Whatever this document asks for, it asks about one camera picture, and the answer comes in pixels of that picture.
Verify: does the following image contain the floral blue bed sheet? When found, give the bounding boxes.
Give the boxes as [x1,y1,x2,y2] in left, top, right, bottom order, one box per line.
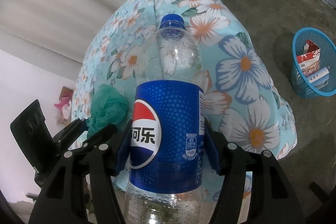
[71,0,299,198]

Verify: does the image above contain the blue plastic trash basket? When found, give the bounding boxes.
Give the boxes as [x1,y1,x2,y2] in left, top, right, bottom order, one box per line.
[291,27,335,98]

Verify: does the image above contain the Pepsi plastic bottle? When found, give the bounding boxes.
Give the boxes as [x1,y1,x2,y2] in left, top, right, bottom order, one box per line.
[124,14,206,223]

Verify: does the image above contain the green cloth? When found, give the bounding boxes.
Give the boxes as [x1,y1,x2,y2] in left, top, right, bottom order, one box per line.
[87,84,129,138]

